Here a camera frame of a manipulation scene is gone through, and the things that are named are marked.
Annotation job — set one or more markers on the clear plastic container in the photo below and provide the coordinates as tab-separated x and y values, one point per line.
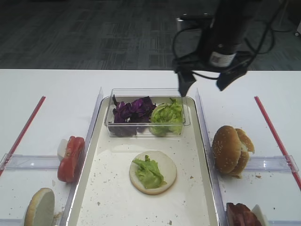
157	95

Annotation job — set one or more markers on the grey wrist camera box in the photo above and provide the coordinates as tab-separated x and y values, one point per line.
194	21

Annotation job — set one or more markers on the metal serving tray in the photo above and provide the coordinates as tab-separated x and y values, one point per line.
106	196

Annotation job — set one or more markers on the sesame bun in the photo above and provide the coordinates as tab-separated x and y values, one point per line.
246	148
226	149

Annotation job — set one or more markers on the left long clear divider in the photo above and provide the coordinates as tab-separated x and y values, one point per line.
91	122

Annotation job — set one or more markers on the right white wedge block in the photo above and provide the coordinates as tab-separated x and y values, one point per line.
256	210

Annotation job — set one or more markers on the left white wedge block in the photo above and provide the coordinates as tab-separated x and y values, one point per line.
62	149

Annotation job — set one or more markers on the tomato slices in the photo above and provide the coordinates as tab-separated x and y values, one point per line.
69	163
241	215

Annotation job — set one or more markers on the green lettuce pile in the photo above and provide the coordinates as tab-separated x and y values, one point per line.
167	113

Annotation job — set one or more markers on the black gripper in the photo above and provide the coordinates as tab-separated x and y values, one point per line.
218	50

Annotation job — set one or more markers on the left red tape strip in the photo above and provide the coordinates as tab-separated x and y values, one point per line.
21	134

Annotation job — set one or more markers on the white wedge block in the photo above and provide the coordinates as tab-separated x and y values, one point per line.
62	149
256	210

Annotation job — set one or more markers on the right red tape strip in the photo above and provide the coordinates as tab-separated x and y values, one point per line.
278	141

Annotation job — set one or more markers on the sesame bun front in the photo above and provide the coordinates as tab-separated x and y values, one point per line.
226	149

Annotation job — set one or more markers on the purple cabbage leaves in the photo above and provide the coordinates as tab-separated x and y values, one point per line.
138	111

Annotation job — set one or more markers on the red tape strip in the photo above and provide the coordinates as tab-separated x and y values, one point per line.
21	134
278	141

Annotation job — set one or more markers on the right long clear divider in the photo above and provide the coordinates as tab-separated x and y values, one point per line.
220	212

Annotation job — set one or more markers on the bottom right clear divider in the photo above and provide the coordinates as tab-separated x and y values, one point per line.
284	223

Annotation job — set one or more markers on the right tomato slices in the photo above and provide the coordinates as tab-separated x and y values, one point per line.
241	215

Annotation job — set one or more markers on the sesame bun rear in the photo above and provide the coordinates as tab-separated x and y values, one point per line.
246	148

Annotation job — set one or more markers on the left tomato slices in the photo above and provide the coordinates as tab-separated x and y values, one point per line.
69	163

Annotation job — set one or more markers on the left standing bun half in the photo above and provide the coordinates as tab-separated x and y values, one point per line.
40	211

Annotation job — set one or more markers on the bottom bun slice on tray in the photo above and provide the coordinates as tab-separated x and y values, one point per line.
166	166

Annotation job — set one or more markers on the left cross clear divider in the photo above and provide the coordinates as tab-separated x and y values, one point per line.
29	162

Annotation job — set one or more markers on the right cross clear divider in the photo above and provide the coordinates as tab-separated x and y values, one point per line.
283	164

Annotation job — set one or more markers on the lettuce leaf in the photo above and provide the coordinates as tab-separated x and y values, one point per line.
148	173

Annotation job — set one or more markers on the cross clear divider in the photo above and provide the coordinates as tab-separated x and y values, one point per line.
29	162
283	164

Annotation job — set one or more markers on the long clear divider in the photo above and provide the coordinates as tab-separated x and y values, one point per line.
91	122
220	212

